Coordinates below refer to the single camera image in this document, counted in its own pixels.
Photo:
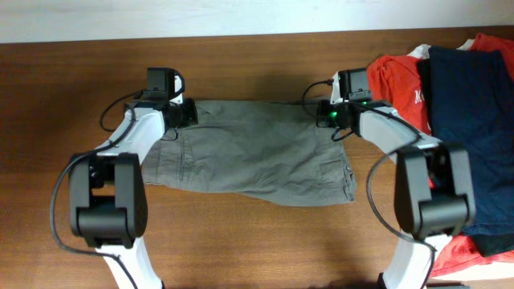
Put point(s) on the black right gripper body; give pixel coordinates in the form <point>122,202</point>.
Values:
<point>324,114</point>

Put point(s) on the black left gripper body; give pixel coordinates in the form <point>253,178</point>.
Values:
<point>189,112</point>

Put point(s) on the grey cargo shorts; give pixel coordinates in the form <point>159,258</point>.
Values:
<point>270,151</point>

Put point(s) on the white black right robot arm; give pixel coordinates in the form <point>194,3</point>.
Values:
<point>433,191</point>

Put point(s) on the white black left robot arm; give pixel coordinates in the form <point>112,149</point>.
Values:
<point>108,205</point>

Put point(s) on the red t-shirt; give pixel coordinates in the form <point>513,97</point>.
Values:
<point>396,80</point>

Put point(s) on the navy blue garment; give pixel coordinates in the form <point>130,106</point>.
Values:
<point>471,102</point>

